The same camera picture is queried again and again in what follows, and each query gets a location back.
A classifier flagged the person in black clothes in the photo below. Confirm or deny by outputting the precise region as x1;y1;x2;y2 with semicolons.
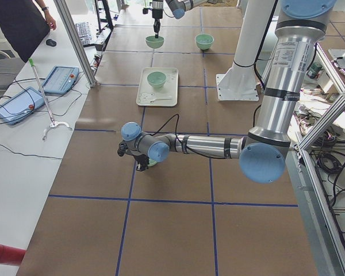
0;0;56;62

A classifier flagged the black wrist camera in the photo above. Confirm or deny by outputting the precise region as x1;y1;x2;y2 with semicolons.
143;7;152;14
117;141;129;157

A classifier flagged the cream bear serving tray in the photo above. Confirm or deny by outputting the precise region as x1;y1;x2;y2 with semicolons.
136;67;179;107

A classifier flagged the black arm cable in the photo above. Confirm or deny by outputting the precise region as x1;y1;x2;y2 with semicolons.
145;113;262;160

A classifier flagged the black computer mouse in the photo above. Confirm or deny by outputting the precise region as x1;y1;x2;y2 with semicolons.
45;39;57;47

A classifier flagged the white plastic spoon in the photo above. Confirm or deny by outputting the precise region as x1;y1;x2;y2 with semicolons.
149;97;172;104

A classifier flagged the blue teach pendant near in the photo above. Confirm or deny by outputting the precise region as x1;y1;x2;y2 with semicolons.
0;87;44;125

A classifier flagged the green bowl with ice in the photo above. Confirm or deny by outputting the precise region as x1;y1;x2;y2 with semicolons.
195;34;214;51

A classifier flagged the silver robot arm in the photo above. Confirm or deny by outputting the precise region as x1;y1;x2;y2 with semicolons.
117;1;335;183
152;0;208;38

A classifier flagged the blue teach pendant far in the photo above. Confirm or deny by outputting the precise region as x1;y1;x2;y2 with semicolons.
42;66;79;95

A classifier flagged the black keyboard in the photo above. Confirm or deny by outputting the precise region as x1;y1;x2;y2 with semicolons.
75;22;93;47

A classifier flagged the blue teach pendant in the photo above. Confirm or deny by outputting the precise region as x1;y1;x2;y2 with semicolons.
42;66;79;95
0;87;44;125

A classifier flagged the grabber reaching tool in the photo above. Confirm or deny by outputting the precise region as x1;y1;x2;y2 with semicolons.
29;58;72;141

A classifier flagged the red cylinder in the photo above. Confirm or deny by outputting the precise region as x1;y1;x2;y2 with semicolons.
0;244;26;266

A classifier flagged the aluminium frame post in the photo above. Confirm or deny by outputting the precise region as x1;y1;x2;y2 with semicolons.
54;0;97;88

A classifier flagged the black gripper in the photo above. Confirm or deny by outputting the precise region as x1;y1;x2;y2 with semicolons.
152;0;163;39
132;153;149;171

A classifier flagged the green bowl on tray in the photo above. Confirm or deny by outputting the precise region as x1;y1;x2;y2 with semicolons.
147;71;167;88

